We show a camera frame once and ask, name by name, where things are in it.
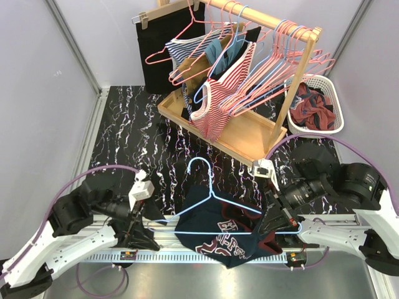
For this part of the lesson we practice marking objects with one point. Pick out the teal tank top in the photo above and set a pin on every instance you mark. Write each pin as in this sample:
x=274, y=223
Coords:
x=213, y=50

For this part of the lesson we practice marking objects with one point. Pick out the maroon tank top grey trim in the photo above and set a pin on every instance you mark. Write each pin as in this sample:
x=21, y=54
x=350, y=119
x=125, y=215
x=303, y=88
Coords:
x=299, y=104

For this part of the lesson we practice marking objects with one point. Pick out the aluminium mounting rail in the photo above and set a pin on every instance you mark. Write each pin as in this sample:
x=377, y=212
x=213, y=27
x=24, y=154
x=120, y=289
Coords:
x=310, y=234

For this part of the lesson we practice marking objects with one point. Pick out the black tank top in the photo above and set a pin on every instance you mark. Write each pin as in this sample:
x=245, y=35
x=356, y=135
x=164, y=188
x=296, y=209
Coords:
x=320, y=111

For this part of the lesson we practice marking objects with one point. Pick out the blue white striped tank top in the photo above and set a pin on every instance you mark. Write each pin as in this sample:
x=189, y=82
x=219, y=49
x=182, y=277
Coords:
x=190, y=107

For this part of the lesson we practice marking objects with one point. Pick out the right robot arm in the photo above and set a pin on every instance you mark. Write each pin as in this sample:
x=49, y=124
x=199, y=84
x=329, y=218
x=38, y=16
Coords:
x=347, y=207

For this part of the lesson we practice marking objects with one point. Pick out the pink hanger brown top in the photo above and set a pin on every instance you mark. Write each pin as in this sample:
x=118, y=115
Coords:
x=190, y=56

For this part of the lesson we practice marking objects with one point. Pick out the brown tank top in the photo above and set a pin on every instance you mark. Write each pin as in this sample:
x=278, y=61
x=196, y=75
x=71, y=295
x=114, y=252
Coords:
x=195, y=69

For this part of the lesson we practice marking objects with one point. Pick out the black marble pattern mat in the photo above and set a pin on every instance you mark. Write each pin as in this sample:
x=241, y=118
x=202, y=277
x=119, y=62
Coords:
x=133, y=133

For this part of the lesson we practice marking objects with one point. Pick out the white perforated plastic basket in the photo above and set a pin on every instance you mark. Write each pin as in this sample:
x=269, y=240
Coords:
x=326, y=85

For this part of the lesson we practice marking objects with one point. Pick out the wooden clothes rack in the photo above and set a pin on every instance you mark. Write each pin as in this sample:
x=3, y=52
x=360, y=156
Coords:
x=246, y=137

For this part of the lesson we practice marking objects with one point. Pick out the wooden clip hanger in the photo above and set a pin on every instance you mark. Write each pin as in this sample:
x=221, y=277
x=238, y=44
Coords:
x=146, y=16

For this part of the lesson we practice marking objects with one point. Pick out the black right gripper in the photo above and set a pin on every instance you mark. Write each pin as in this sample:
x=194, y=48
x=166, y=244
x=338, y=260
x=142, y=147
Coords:
x=275, y=215

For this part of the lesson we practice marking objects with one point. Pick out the bundle of empty pink hangers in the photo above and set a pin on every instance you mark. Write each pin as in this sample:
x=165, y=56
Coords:
x=293, y=50

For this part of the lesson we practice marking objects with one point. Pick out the light blue wire hanger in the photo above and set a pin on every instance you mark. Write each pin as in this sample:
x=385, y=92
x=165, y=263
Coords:
x=206, y=210
x=227, y=56

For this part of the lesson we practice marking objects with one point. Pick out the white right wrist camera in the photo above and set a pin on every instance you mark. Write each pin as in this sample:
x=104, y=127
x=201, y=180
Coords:
x=264, y=168

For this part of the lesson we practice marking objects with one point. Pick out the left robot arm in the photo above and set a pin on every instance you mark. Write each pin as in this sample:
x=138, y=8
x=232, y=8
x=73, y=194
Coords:
x=81, y=223

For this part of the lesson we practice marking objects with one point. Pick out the red white striped tank top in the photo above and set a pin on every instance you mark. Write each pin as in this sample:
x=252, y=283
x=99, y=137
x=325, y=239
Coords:
x=210, y=120

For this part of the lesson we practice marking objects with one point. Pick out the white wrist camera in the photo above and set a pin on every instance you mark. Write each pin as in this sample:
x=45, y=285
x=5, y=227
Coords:
x=142, y=189
x=264, y=168

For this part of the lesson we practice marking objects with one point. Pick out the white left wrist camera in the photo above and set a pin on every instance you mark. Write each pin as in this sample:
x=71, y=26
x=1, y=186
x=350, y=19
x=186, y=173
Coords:
x=142, y=189

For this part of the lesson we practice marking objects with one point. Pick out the navy tank top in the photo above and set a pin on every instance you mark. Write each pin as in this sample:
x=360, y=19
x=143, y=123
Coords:
x=230, y=249

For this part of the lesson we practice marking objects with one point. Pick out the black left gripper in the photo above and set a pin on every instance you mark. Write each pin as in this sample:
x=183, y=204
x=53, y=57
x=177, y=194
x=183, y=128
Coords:
x=138, y=236

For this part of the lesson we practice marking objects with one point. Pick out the black skirt on rack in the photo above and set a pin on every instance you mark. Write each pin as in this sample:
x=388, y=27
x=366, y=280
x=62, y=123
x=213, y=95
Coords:
x=155, y=58

